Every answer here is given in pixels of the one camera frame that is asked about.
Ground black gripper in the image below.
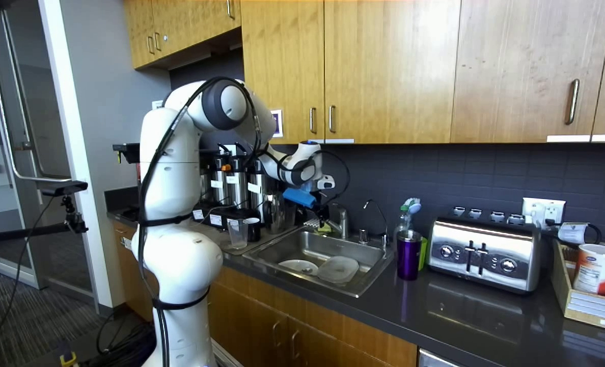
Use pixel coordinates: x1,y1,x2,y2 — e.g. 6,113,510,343
311,190,337,224

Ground chrome sink faucet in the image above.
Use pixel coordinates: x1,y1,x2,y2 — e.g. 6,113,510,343
333,203,350,242

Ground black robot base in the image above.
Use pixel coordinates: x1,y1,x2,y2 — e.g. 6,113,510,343
83,304,159,367

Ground stainless steel sink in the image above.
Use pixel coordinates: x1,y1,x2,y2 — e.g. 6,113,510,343
242,226,398,300

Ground short under-cabinet light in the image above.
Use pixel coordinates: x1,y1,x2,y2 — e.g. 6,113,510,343
306,136,357,146

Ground white plate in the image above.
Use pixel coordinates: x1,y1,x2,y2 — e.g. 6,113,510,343
278,256,319,278

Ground clear plastic container soapy water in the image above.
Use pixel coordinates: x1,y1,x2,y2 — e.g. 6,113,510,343
313,254,363,288

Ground clear soap bottle teal label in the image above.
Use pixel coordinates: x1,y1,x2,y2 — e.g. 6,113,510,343
398,195,424,237

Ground clear glass cup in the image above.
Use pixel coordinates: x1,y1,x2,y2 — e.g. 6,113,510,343
225,216,262,250

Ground black coffee machine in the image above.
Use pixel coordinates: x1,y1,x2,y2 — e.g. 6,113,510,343
113,140,284,237

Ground purple tumbler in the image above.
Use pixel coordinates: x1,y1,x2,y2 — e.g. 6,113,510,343
396,229,424,284

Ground green bottle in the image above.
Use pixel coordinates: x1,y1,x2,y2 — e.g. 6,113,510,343
417,234,431,271

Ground wooden lower cabinet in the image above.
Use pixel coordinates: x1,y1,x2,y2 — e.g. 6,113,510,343
111,216,420,367

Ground wooden upper cabinets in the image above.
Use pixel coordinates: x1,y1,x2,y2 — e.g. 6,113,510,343
123,0,605,146

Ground silver toaster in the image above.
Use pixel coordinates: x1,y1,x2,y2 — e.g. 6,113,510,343
427,203,544,296

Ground stainless dishwasher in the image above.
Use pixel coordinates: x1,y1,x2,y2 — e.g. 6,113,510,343
417,347,461,367

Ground white paper roll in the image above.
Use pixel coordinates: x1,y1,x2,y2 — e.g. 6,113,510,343
556,221,599,246

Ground long under-cabinet light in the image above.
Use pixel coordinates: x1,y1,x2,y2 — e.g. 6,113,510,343
544,133,605,145

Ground white tub red label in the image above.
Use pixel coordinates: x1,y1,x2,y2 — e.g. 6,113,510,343
573,242,605,296

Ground cardboard box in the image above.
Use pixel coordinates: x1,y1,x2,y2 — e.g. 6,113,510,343
553,240,605,337

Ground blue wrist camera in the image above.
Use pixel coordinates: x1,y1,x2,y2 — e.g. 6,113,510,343
282,186,317,209

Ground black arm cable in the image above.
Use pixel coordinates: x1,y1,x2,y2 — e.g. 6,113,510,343
134,78,267,367

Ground white wall outlet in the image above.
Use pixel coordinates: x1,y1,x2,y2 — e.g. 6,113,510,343
521,195,567,229

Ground black camera on stand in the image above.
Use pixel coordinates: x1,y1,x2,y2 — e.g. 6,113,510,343
0,177,91,256

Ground glass door metal frame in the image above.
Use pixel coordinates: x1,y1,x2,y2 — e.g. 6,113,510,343
0,0,65,288

